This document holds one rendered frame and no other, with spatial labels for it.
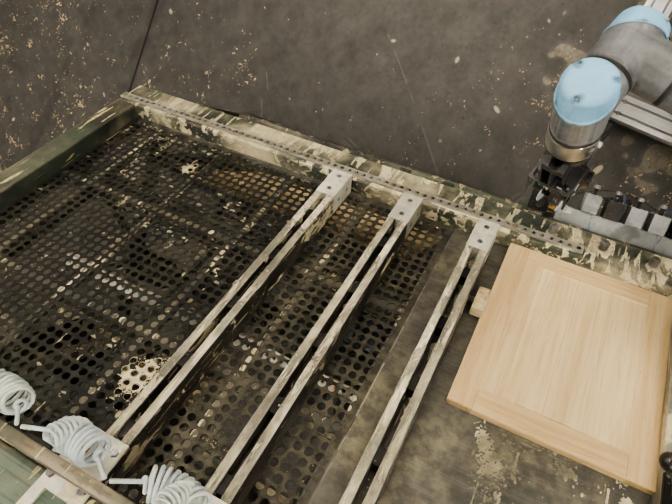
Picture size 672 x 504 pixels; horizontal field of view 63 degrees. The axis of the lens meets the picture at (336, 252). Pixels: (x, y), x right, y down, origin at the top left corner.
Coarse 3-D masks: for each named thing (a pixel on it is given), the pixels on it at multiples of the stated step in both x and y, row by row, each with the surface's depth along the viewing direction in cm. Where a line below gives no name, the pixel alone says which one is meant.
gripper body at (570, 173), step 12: (552, 156) 83; (540, 168) 84; (552, 168) 83; (564, 168) 82; (576, 168) 88; (588, 168) 88; (528, 180) 90; (540, 180) 88; (552, 180) 87; (564, 180) 86; (576, 180) 87; (552, 192) 89; (564, 192) 87; (564, 204) 89
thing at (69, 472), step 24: (0, 384) 98; (24, 384) 99; (0, 408) 97; (24, 408) 99; (0, 432) 87; (96, 432) 92; (48, 456) 84; (72, 456) 91; (96, 456) 91; (72, 480) 82; (96, 480) 82; (120, 480) 87; (144, 480) 88; (168, 480) 92
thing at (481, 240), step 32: (480, 224) 154; (480, 256) 145; (448, 288) 136; (448, 320) 129; (416, 352) 123; (416, 384) 117; (384, 416) 111; (416, 416) 119; (384, 448) 107; (352, 480) 102; (384, 480) 102
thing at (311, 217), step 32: (320, 192) 161; (288, 224) 151; (320, 224) 158; (288, 256) 145; (256, 288) 134; (224, 320) 127; (192, 352) 123; (160, 384) 115; (192, 384) 120; (128, 416) 109; (160, 416) 112; (128, 448) 101; (64, 480) 97
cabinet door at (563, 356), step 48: (528, 288) 145; (576, 288) 145; (624, 288) 146; (480, 336) 133; (528, 336) 134; (576, 336) 134; (624, 336) 135; (480, 384) 123; (528, 384) 124; (576, 384) 125; (624, 384) 125; (528, 432) 116; (576, 432) 116; (624, 432) 117; (624, 480) 110
